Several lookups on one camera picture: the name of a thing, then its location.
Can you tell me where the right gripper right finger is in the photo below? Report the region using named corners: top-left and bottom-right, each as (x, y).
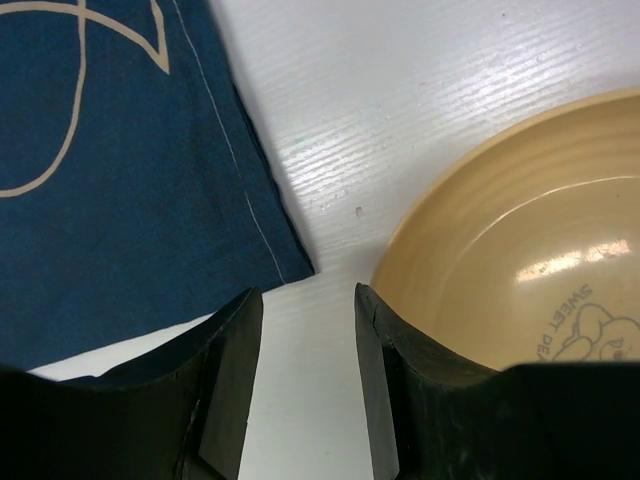
top-left (354, 284), bottom-right (639, 479)

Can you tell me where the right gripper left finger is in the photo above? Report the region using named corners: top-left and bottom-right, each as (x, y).
top-left (1, 289), bottom-right (263, 479)

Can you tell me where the yellow plate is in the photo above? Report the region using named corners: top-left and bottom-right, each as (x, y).
top-left (371, 89), bottom-right (639, 370)

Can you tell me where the blue cloth placemat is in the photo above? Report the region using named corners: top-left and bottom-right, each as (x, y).
top-left (1, 1), bottom-right (314, 370)

